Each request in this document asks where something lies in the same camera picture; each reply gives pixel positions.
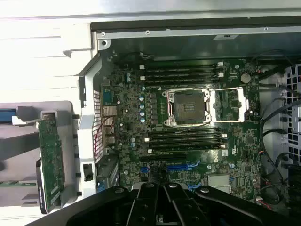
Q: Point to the green motherboard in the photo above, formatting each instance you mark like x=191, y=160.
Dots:
x=131, y=106

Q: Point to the hard disk with blue bracket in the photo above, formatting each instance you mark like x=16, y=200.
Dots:
x=7, y=115

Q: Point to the silver chipset heat sink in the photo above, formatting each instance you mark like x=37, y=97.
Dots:
x=218, y=180

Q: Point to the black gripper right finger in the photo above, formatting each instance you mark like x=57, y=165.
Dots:
x=183, y=207

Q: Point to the metal socket locking lever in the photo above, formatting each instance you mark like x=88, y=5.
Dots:
x=188, y=129

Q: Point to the green RAM stick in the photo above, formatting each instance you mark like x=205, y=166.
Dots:
x=16, y=183

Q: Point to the perforated metal disk bay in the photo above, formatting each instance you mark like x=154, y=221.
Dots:
x=295, y=82

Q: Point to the CPU socket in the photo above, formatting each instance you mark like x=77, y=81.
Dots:
x=188, y=107

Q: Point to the silver coin battery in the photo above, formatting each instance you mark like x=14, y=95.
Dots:
x=245, y=77

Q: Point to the metal socket cover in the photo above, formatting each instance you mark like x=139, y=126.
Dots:
x=243, y=106

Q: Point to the RAM slot black latches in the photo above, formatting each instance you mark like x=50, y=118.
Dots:
x=181, y=70
x=185, y=143

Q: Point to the grey parts rack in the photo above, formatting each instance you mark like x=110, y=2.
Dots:
x=69, y=146

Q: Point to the RAM slot white latches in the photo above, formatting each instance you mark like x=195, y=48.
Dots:
x=185, y=137
x=185, y=148
x=181, y=76
x=181, y=65

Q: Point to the blue expansion slot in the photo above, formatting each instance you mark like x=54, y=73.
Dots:
x=177, y=168

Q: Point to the open grey PC case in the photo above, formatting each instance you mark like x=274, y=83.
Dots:
x=188, y=34

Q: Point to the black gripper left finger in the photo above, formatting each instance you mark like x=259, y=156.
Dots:
x=145, y=204

